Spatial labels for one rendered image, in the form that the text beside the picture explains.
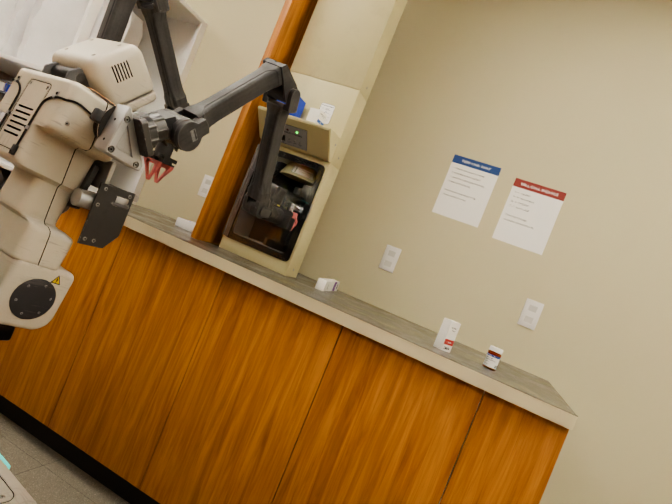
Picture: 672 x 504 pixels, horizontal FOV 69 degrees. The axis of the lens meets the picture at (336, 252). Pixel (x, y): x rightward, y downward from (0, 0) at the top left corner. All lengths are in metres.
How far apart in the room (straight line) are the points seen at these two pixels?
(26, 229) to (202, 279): 0.63
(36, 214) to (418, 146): 1.57
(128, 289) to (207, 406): 0.52
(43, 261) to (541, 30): 2.10
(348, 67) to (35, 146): 1.19
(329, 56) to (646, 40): 1.29
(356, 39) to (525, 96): 0.78
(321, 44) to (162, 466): 1.66
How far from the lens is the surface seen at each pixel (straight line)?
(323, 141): 1.87
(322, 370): 1.57
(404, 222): 2.24
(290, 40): 2.20
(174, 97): 1.81
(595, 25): 2.52
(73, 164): 1.36
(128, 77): 1.37
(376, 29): 2.09
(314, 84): 2.06
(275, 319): 1.62
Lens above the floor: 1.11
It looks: level
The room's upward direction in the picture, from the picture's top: 22 degrees clockwise
